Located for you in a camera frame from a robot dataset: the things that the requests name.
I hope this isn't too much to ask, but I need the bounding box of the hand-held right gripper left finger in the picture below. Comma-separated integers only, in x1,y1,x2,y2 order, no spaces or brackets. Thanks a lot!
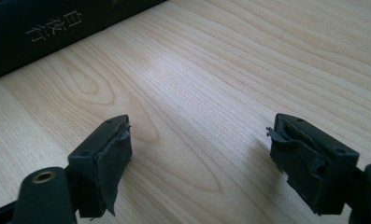
67,114,134,218

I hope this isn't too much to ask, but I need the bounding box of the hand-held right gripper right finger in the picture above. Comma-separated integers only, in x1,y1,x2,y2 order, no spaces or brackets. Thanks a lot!
265,112,360,217

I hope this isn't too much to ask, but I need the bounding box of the black book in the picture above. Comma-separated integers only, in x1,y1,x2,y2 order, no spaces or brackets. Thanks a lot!
0,0,168,83

